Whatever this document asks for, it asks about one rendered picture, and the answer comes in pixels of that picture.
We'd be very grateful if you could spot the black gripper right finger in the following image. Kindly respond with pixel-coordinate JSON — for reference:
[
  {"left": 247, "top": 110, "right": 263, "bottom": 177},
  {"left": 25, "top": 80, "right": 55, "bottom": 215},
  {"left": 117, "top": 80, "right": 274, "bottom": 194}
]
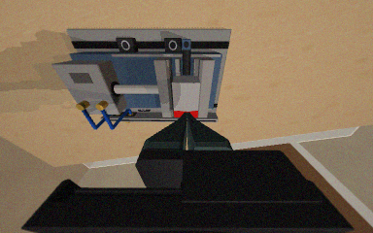
[{"left": 186, "top": 112, "right": 233, "bottom": 150}]

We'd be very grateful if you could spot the grey block with red end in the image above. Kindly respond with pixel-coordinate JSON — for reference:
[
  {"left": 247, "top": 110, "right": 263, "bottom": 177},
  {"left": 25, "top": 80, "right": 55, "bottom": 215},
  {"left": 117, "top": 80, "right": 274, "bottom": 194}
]
[{"left": 172, "top": 76, "right": 200, "bottom": 117}]

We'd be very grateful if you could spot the grey flat bar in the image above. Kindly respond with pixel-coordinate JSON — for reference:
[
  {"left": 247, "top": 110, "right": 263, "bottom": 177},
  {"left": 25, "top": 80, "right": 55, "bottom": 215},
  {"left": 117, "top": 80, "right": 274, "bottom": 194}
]
[
  {"left": 175, "top": 57, "right": 181, "bottom": 76},
  {"left": 193, "top": 57, "right": 199, "bottom": 76}
]

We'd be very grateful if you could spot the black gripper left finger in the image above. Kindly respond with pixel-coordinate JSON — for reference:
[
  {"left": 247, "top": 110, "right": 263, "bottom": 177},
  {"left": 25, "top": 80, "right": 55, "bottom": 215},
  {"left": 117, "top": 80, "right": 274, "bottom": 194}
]
[{"left": 141, "top": 113, "right": 187, "bottom": 151}]

